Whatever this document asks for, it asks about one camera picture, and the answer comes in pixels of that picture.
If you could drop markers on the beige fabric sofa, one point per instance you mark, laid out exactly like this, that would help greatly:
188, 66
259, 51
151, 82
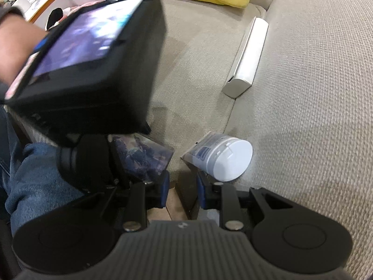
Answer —
306, 93

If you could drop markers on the pink pouch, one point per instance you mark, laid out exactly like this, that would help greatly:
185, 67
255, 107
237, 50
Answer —
72, 9

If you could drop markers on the person's left forearm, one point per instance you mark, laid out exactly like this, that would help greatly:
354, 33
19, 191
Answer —
14, 46

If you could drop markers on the white lotion tube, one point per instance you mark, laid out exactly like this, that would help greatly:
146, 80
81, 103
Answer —
227, 157

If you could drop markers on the panda plush toy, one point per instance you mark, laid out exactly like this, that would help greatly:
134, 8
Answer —
55, 16

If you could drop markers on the white long box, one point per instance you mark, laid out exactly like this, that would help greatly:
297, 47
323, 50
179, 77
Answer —
247, 58

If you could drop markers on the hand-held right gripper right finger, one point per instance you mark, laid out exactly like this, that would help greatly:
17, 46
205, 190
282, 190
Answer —
201, 192

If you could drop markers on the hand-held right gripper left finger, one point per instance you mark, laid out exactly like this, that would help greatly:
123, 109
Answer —
164, 189

